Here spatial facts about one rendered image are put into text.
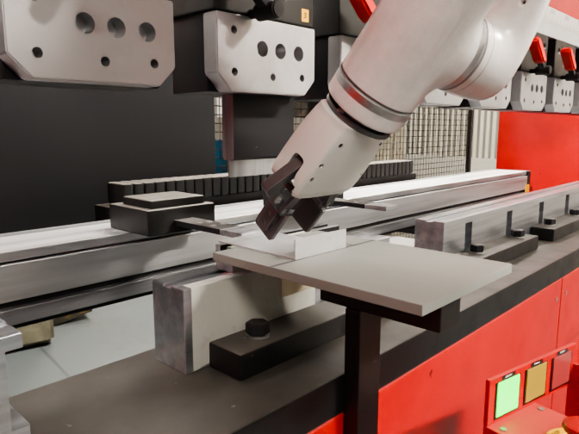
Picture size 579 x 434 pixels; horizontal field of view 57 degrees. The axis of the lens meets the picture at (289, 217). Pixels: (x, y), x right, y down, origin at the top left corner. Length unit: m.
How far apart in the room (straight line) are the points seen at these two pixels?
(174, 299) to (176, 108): 0.67
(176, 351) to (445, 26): 0.42
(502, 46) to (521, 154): 2.24
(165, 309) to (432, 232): 0.57
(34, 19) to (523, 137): 2.49
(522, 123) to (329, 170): 2.28
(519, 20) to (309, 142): 0.22
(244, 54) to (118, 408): 0.37
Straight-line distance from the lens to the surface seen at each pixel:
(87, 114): 1.09
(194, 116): 1.22
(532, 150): 2.76
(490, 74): 0.54
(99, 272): 0.81
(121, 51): 0.51
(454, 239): 1.05
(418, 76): 0.50
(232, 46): 0.58
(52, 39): 0.48
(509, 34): 0.55
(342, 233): 0.62
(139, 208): 0.80
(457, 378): 0.87
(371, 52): 0.50
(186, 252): 0.88
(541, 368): 0.80
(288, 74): 0.64
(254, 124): 0.64
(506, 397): 0.75
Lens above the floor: 1.14
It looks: 9 degrees down
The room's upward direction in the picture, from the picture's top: straight up
